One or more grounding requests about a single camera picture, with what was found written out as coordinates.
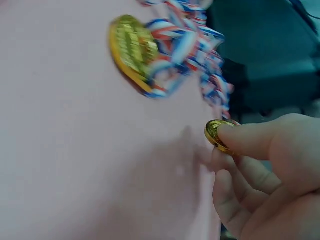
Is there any tangle of red-white-blue striped ribbons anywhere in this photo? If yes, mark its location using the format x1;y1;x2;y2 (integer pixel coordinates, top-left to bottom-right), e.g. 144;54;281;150
136;0;238;126

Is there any person's right hand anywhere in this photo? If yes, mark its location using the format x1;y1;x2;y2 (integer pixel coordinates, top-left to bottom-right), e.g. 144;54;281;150
211;113;320;240

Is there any small gold medal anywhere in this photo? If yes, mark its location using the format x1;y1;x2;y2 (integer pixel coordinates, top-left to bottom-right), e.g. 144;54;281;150
204;119;241;156

